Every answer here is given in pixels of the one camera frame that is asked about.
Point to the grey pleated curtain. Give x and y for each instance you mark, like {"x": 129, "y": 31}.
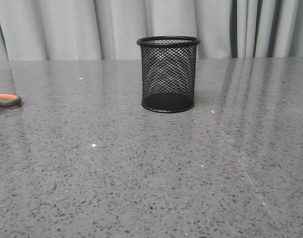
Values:
{"x": 108, "y": 29}

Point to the black mesh pen bucket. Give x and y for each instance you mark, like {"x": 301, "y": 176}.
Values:
{"x": 168, "y": 72}

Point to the grey orange handled scissors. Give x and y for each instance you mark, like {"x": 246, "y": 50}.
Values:
{"x": 9, "y": 100}

